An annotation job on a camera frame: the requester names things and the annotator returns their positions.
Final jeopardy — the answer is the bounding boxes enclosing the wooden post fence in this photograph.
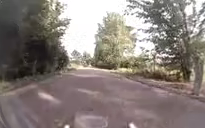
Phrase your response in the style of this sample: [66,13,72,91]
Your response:
[192,57,205,97]

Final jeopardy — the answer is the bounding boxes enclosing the grey asphalt road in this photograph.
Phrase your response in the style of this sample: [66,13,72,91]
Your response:
[0,67,205,128]

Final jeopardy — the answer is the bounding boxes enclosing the large leafy tree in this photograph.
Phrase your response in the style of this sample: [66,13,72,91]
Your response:
[125,0,205,83]

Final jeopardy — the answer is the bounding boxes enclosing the pale green tree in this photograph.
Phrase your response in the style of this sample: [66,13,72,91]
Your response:
[93,11,138,70]

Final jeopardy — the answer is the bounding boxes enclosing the distant trees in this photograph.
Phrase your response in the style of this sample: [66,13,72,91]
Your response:
[69,49,95,67]

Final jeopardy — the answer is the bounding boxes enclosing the dark dense trees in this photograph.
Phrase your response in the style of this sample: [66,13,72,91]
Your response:
[0,0,72,81]

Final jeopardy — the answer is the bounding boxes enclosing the grass verge strip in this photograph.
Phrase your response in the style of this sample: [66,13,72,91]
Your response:
[0,68,74,96]

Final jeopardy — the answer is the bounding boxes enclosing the grass verge with bushes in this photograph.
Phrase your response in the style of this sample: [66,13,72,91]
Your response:
[89,59,205,105]

